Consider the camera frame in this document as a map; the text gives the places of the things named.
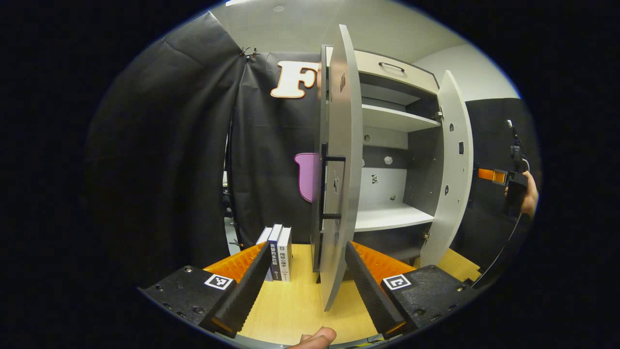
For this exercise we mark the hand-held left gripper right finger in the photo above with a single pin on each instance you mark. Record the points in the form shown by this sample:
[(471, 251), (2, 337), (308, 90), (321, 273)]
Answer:
[(370, 291)]

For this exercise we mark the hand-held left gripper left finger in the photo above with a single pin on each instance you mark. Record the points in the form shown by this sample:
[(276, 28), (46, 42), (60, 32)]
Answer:
[(249, 286)]

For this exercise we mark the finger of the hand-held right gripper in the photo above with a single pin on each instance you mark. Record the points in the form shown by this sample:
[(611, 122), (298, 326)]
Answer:
[(491, 175)]

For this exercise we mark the white cabinet door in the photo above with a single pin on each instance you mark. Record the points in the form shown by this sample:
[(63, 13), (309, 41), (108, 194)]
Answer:
[(341, 121), (453, 169)]

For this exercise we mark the white grey cabinet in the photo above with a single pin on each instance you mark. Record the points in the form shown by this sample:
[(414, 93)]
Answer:
[(392, 213)]

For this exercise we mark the white cabinet drawer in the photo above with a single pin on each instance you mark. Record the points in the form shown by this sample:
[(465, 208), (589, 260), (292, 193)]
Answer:
[(416, 80)]

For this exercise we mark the dark blue book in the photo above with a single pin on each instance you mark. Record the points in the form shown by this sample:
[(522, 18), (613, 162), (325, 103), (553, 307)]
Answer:
[(274, 252)]

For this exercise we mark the black backdrop cloth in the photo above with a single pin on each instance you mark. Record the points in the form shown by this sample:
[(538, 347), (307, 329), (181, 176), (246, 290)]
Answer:
[(160, 145)]

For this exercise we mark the ceiling smoke detector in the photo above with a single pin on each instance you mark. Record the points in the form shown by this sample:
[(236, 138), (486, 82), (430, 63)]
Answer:
[(278, 8)]

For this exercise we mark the ceiling light panel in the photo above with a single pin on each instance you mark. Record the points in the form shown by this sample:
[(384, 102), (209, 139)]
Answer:
[(237, 2)]

